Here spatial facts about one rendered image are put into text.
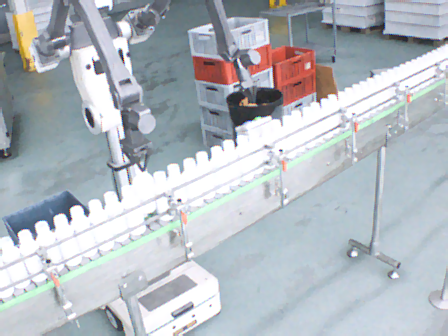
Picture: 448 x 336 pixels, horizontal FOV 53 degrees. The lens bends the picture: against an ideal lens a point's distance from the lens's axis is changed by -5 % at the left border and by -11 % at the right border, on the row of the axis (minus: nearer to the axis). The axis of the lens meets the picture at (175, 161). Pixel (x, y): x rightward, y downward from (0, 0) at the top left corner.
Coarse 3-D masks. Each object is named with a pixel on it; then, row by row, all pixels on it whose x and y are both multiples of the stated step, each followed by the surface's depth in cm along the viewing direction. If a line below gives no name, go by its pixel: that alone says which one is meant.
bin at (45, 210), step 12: (60, 192) 201; (36, 204) 196; (48, 204) 199; (60, 204) 202; (72, 204) 203; (84, 204) 189; (12, 216) 191; (24, 216) 194; (36, 216) 197; (48, 216) 201; (12, 228) 192; (24, 228) 195; (12, 240) 188
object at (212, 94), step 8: (264, 72) 413; (200, 80) 411; (256, 80) 410; (264, 80) 417; (272, 80) 424; (200, 88) 414; (208, 88) 428; (216, 88) 399; (224, 88) 391; (232, 88) 392; (200, 96) 418; (208, 96) 411; (216, 96) 404; (224, 96) 396; (208, 104) 414; (216, 104) 407; (224, 104) 400
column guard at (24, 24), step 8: (16, 16) 813; (24, 16) 820; (32, 16) 829; (16, 24) 825; (24, 24) 825; (32, 24) 833; (16, 32) 841; (24, 32) 829; (32, 32) 838; (24, 40) 834; (24, 48) 839; (24, 56) 849; (24, 64) 866; (32, 64) 857
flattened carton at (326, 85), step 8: (320, 72) 467; (328, 72) 458; (320, 80) 474; (328, 80) 465; (320, 88) 481; (328, 88) 471; (336, 88) 465; (320, 96) 487; (336, 96) 468; (320, 104) 493
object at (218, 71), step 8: (256, 48) 400; (264, 48) 408; (192, 56) 406; (264, 56) 410; (200, 64) 404; (208, 64) 421; (216, 64) 389; (224, 64) 381; (232, 64) 387; (264, 64) 412; (200, 72) 407; (208, 72) 400; (216, 72) 393; (224, 72) 385; (232, 72) 388; (256, 72) 407; (208, 80) 403; (216, 80) 396; (224, 80) 389; (232, 80) 390
